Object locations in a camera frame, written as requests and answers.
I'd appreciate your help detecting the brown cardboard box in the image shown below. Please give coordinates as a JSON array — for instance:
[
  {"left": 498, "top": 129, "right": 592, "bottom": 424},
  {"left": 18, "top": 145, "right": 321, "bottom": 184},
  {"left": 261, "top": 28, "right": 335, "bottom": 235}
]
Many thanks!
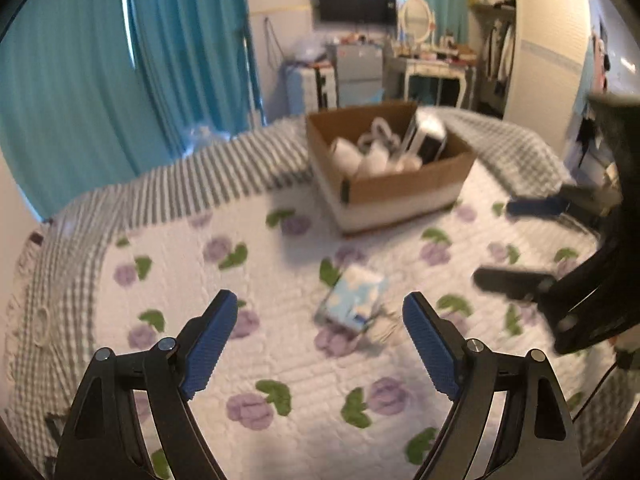
[{"left": 306, "top": 101, "right": 476, "bottom": 234}]

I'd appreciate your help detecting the white black tissue pack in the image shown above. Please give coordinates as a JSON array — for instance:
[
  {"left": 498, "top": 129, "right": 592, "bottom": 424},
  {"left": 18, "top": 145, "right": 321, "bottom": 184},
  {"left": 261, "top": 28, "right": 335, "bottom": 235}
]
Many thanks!
[{"left": 400, "top": 107, "right": 448, "bottom": 165}]

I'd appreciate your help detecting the blue floral tissue pack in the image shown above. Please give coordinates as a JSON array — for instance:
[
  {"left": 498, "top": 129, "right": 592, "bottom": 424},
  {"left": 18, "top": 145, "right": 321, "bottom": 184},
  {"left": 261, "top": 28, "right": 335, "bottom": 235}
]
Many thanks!
[{"left": 319, "top": 263, "right": 388, "bottom": 334}]

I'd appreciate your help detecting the white cloth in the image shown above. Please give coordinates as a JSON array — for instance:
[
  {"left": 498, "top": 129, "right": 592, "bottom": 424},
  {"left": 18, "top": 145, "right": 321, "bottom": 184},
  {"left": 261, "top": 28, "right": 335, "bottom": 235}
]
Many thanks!
[{"left": 356, "top": 117, "right": 423, "bottom": 179}]

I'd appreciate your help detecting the white sock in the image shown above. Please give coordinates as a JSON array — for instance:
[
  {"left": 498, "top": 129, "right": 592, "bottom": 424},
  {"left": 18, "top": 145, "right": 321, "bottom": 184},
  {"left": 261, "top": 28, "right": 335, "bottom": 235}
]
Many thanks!
[{"left": 329, "top": 138, "right": 363, "bottom": 178}]

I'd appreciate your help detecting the grey checked blanket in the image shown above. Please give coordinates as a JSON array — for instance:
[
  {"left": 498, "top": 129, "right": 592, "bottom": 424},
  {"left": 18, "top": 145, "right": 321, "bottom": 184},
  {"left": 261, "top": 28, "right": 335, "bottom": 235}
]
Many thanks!
[{"left": 6, "top": 108, "right": 566, "bottom": 473}]

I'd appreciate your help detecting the white wardrobe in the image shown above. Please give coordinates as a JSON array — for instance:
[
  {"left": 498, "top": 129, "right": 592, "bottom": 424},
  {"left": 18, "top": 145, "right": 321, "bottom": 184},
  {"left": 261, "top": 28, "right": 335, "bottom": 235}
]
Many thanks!
[{"left": 466, "top": 0, "right": 591, "bottom": 156}]

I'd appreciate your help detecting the white dressing table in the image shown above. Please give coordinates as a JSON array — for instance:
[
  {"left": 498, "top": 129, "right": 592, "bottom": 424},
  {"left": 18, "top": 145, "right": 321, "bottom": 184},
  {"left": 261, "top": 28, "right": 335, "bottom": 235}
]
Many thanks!
[{"left": 383, "top": 44, "right": 477, "bottom": 108}]

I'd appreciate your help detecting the white floral quilt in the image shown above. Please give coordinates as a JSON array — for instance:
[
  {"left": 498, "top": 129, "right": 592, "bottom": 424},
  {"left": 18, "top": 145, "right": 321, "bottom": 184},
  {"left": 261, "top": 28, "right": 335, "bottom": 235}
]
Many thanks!
[{"left": 94, "top": 165, "right": 597, "bottom": 479}]

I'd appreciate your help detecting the white oval vanity mirror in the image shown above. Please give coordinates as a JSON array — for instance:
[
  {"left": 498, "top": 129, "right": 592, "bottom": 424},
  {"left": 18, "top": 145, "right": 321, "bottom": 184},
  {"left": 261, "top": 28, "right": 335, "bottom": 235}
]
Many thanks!
[{"left": 398, "top": 0, "right": 436, "bottom": 44}]

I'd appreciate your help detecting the grey mini fridge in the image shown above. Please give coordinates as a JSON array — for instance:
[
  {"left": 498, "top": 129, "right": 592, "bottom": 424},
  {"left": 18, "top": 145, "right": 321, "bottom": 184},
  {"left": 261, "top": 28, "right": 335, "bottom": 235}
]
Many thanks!
[{"left": 328, "top": 44, "right": 384, "bottom": 107}]

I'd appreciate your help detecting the white suitcase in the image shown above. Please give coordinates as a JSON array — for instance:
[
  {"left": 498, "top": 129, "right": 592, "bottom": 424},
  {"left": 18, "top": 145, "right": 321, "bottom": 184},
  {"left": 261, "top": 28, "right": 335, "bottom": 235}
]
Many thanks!
[{"left": 285, "top": 62, "right": 337, "bottom": 115}]

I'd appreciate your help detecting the clear plastic water jug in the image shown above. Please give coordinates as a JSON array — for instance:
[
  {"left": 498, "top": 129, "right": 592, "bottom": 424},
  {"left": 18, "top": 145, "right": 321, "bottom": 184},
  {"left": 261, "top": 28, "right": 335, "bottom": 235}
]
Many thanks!
[{"left": 183, "top": 122, "right": 232, "bottom": 157}]

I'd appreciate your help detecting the teal curtain left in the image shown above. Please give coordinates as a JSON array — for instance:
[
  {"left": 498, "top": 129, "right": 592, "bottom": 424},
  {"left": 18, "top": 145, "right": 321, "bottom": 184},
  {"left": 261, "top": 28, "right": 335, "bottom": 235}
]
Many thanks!
[{"left": 1, "top": 0, "right": 262, "bottom": 218}]

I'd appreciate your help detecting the black wall television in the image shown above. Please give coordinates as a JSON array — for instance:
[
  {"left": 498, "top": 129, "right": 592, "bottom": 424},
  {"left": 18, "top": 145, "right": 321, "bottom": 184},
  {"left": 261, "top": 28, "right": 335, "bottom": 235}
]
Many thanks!
[{"left": 319, "top": 0, "right": 397, "bottom": 26}]

